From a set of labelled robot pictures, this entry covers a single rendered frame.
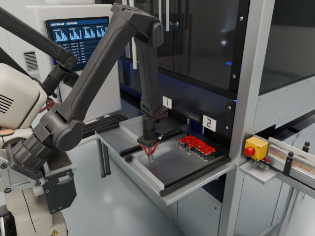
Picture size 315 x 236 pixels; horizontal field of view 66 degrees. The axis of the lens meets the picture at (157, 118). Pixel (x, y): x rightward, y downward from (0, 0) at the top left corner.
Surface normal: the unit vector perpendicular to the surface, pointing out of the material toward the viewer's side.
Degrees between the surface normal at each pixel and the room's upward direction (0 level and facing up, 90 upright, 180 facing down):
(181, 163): 0
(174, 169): 0
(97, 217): 0
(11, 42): 90
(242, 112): 90
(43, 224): 90
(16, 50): 90
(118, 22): 60
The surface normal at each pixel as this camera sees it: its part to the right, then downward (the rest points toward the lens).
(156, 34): 0.71, 0.55
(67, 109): -0.44, -0.13
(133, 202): -0.01, -0.90
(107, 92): 0.68, 0.31
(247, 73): -0.81, 0.26
